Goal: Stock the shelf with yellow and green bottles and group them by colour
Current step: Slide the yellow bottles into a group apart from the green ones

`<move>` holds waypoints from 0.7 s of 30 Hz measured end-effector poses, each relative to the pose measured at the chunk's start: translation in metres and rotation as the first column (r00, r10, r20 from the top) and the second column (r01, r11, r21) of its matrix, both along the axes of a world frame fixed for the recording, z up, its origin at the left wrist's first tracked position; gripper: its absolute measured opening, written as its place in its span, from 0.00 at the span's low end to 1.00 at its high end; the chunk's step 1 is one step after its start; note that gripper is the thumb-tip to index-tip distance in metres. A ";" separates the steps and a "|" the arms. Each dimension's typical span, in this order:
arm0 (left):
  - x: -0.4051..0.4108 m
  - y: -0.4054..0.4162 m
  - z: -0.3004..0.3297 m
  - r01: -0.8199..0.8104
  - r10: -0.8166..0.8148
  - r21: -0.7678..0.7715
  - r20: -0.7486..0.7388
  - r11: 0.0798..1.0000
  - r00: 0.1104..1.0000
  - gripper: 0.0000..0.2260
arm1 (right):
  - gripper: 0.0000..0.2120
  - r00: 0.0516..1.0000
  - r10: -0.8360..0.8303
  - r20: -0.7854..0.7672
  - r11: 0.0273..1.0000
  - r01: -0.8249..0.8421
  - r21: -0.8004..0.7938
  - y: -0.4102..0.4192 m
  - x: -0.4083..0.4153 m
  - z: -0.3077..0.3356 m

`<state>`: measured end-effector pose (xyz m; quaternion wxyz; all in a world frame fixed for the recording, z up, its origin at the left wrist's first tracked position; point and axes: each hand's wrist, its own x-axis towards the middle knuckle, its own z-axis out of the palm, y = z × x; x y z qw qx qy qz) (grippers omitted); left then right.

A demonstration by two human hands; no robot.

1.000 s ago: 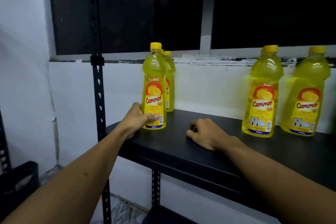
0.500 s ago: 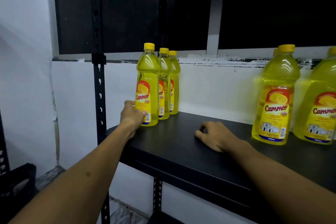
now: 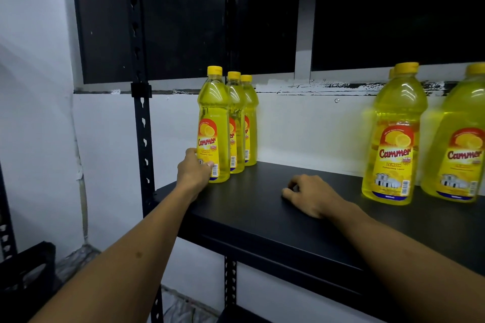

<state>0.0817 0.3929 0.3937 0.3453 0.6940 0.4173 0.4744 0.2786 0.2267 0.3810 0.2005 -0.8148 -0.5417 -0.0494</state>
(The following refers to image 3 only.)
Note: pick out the person's right thumb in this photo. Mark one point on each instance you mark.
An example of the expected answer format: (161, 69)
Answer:
(290, 194)

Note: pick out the black metal shelving rack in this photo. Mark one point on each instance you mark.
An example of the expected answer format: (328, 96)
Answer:
(265, 216)

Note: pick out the yellow dishwashing liquid bottle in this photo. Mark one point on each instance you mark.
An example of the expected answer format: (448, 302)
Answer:
(396, 137)
(237, 122)
(458, 145)
(214, 114)
(391, 73)
(252, 126)

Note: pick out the dark window with white frame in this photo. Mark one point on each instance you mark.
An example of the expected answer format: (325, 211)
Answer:
(182, 12)

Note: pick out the person's right forearm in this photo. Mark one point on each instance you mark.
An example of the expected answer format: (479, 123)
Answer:
(413, 266)

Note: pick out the black plastic crate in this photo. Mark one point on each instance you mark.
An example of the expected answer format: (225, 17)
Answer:
(26, 281)

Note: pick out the person's right hand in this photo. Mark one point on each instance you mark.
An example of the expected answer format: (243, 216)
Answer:
(318, 198)

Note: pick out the black metal rack post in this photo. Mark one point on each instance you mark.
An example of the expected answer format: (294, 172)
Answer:
(5, 228)

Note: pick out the person's left hand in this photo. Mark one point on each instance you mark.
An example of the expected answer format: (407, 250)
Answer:
(191, 175)

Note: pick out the person's left thumb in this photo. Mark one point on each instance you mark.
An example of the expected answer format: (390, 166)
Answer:
(208, 171)

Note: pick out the person's left forearm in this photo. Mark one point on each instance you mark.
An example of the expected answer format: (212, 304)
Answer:
(125, 262)

